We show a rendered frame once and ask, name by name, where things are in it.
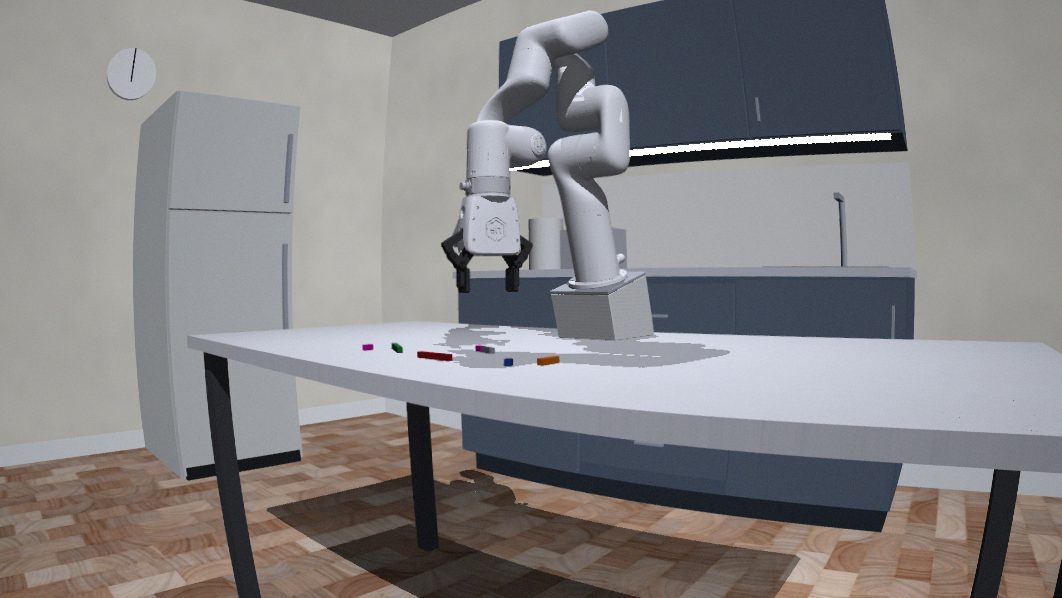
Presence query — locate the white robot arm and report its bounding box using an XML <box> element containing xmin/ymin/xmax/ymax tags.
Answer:
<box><xmin>459</xmin><ymin>11</ymin><xmax>630</xmax><ymax>289</ymax></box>

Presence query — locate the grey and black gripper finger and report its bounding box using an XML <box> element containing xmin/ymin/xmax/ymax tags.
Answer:
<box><xmin>501</xmin><ymin>235</ymin><xmax>533</xmax><ymax>292</ymax></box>
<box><xmin>441</xmin><ymin>229</ymin><xmax>474</xmax><ymax>293</ymax></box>

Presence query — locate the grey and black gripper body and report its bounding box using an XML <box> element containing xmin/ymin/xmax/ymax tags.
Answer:
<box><xmin>457</xmin><ymin>193</ymin><xmax>521</xmax><ymax>256</ymax></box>

